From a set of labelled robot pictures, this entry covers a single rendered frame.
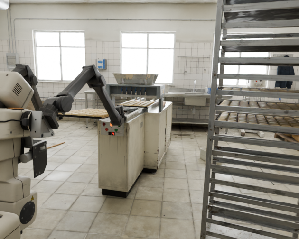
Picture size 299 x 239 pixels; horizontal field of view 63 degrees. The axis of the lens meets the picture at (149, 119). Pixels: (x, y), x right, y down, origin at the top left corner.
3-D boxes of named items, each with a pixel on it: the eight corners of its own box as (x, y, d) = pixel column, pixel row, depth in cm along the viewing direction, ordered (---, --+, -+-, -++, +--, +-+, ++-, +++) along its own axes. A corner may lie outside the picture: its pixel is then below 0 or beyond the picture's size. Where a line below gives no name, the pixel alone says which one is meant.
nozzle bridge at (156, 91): (114, 106, 351) (114, 83, 345) (163, 109, 336) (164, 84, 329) (106, 109, 319) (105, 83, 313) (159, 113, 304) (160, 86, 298)
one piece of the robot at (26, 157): (30, 181, 112) (27, 136, 109) (-19, 175, 118) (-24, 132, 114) (51, 169, 128) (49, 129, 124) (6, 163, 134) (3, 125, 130)
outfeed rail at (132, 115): (159, 101, 432) (160, 97, 430) (161, 101, 431) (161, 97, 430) (123, 123, 239) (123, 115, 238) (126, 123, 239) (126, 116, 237)
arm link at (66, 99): (83, 62, 146) (97, 59, 143) (91, 81, 154) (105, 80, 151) (41, 103, 112) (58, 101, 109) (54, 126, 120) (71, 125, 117)
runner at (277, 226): (208, 214, 195) (208, 210, 194) (208, 212, 197) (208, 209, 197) (299, 234, 172) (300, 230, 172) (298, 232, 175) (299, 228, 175)
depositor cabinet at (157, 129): (133, 144, 458) (133, 100, 442) (170, 147, 442) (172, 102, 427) (106, 170, 335) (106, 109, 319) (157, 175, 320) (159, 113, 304)
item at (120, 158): (119, 170, 332) (119, 106, 315) (144, 173, 325) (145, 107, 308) (98, 195, 265) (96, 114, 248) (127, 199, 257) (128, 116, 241)
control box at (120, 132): (101, 133, 251) (101, 120, 248) (124, 135, 246) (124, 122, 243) (100, 134, 247) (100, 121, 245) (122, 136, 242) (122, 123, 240)
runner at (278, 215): (208, 204, 193) (209, 200, 192) (209, 202, 195) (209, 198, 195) (301, 223, 171) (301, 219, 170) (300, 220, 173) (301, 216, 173)
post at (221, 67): (207, 224, 199) (224, 3, 167) (208, 222, 202) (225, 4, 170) (211, 225, 198) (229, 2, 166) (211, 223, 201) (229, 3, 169)
